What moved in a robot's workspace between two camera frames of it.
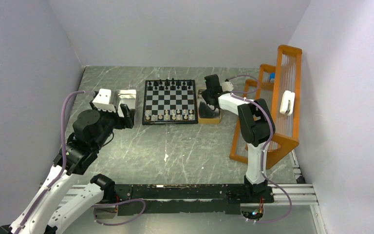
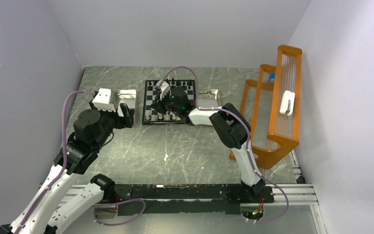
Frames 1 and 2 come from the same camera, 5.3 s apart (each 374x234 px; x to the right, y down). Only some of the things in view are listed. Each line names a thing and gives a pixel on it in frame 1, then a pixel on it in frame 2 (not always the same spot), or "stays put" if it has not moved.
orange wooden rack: (279, 86) stays put
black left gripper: (127, 121) stays put
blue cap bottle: (271, 77) stays put
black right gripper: (204, 94) to (159, 104)
